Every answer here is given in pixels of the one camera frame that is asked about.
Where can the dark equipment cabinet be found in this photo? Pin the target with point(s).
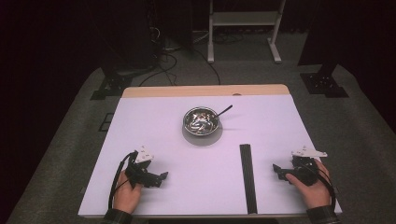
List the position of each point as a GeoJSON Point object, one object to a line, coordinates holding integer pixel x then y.
{"type": "Point", "coordinates": [174, 21]}

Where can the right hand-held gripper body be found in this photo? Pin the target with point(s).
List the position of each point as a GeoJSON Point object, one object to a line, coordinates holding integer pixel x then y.
{"type": "Point", "coordinates": [305, 171]}

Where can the black spoon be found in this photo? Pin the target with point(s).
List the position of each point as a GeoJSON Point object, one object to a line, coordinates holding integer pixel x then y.
{"type": "Point", "coordinates": [225, 109]}

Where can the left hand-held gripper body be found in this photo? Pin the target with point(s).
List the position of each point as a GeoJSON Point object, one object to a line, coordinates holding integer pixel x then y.
{"type": "Point", "coordinates": [138, 174]}

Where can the white metal stand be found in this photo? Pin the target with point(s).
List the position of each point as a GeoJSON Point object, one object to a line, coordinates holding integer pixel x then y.
{"type": "Point", "coordinates": [246, 18]}

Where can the person's right hand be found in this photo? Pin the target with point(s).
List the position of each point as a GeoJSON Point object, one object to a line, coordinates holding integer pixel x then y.
{"type": "Point", "coordinates": [316, 194]}

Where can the person's left hand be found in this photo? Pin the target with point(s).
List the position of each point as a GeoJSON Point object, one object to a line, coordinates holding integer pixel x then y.
{"type": "Point", "coordinates": [126, 197]}

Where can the round metal bowl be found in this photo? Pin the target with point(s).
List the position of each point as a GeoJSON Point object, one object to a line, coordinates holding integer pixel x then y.
{"type": "Point", "coordinates": [190, 124]}

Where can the black stand base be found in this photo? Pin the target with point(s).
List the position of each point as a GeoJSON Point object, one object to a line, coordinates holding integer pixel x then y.
{"type": "Point", "coordinates": [323, 84]}
{"type": "Point", "coordinates": [112, 85]}

